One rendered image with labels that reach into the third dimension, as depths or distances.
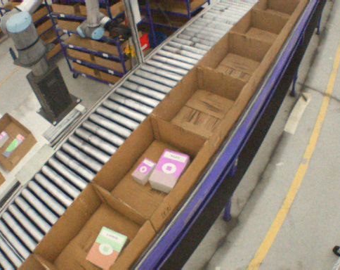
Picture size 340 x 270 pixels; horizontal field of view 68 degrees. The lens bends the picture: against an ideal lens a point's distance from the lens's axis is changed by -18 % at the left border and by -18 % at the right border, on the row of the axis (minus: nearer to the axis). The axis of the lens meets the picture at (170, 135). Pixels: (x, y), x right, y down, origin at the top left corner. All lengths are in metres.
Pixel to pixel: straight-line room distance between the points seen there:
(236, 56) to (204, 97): 0.42
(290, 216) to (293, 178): 0.33
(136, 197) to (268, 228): 1.16
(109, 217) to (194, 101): 0.73
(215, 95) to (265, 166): 0.98
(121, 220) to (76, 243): 0.23
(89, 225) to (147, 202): 0.27
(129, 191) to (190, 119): 0.47
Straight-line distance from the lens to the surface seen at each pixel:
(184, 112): 1.52
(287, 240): 2.15
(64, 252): 1.28
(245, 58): 1.86
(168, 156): 1.27
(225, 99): 1.57
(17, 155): 1.85
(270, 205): 2.23
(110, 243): 1.14
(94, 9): 1.95
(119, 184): 1.32
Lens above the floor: 1.98
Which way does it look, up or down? 50 degrees down
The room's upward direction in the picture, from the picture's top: 11 degrees counter-clockwise
